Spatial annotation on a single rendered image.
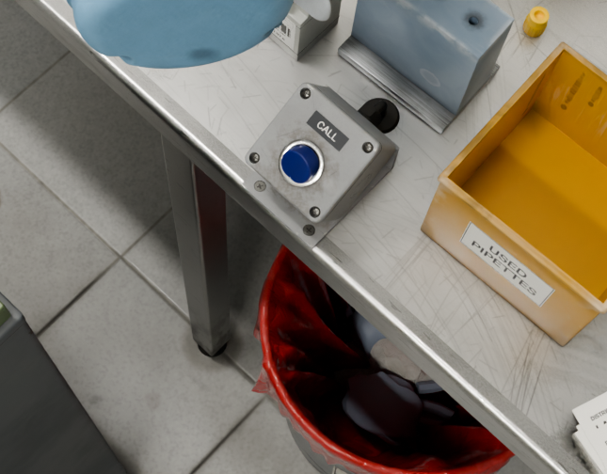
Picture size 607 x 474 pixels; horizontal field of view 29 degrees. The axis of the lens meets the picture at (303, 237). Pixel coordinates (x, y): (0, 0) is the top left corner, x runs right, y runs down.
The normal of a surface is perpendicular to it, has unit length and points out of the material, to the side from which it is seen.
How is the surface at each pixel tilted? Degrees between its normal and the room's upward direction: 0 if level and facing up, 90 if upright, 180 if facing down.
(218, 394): 0
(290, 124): 30
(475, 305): 0
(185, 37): 92
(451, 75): 90
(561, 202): 0
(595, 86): 90
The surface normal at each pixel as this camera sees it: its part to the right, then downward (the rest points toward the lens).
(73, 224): 0.05, -0.33
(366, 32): -0.65, 0.71
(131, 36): 0.15, 0.95
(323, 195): -0.30, 0.06
